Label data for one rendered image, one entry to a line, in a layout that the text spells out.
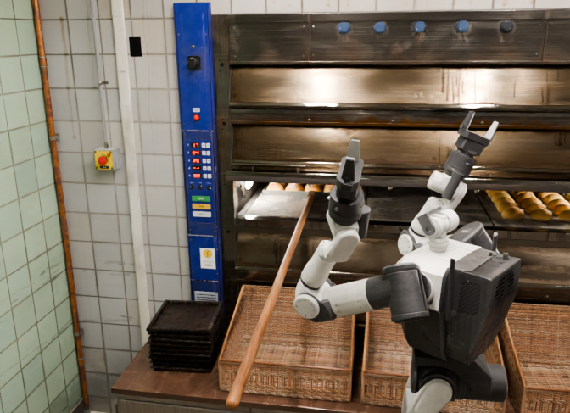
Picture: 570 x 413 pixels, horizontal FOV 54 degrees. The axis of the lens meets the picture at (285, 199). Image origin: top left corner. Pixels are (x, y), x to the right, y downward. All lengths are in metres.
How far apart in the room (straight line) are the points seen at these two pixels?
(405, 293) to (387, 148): 1.10
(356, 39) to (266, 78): 0.42
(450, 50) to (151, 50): 1.30
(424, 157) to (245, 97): 0.83
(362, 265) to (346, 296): 1.07
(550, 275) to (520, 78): 0.87
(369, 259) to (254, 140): 0.77
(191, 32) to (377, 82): 0.83
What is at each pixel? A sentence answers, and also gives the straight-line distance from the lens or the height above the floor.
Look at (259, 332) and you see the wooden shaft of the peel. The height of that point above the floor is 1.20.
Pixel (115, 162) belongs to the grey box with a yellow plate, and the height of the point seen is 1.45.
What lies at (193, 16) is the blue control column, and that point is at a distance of 2.56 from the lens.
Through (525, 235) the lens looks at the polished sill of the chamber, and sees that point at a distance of 2.67.
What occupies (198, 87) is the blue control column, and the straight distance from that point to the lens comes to 2.56.
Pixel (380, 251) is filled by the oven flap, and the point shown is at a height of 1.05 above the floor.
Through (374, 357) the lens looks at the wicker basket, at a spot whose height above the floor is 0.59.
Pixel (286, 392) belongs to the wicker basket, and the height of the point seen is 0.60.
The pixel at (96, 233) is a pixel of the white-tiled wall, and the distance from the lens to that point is 2.98.
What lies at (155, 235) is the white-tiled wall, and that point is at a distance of 2.84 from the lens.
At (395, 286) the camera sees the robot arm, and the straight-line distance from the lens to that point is 1.52.
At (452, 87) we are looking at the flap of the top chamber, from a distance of 2.48.
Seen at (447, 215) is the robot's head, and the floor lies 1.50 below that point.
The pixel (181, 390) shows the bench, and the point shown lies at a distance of 2.53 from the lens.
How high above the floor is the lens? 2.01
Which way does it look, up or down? 16 degrees down
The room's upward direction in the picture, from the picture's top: 1 degrees counter-clockwise
